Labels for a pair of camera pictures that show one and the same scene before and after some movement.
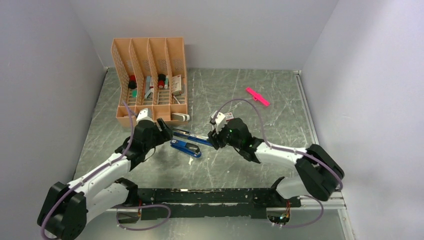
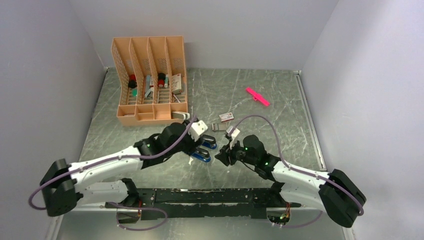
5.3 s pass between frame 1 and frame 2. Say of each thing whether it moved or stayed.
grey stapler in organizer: stayed
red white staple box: stayed
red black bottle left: stayed
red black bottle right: stayed
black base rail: stayed
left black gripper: moved
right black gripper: moved
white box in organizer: stayed
